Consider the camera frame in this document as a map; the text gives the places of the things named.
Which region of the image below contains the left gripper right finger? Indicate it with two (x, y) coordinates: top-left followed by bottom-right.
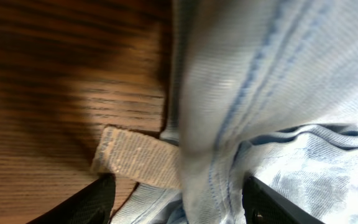
(242, 176), (323, 224)

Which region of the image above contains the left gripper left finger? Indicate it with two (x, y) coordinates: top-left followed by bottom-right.
(29, 174), (116, 224)

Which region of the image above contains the light blue printed t-shirt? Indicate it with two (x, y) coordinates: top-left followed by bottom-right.
(92, 0), (358, 223)

